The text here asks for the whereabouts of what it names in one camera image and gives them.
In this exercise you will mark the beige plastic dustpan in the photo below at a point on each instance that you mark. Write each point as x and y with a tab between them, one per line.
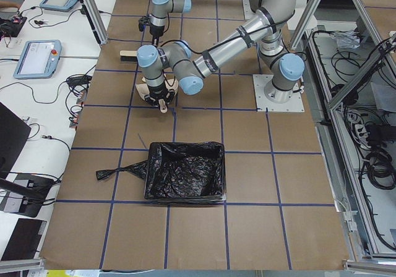
142	90

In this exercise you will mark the beige hand brush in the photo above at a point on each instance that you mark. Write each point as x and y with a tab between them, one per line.
128	56

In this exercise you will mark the bin with black bag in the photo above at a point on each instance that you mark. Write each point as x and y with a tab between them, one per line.
179	173

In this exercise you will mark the near teach pendant tablet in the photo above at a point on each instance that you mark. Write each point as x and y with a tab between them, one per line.
39	59

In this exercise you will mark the black monitor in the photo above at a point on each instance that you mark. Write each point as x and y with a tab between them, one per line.
14	135

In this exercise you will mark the black monitor stand base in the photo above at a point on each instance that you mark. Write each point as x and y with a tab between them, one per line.
26	195

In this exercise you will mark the aluminium frame post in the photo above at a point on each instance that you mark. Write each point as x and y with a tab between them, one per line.
95	21

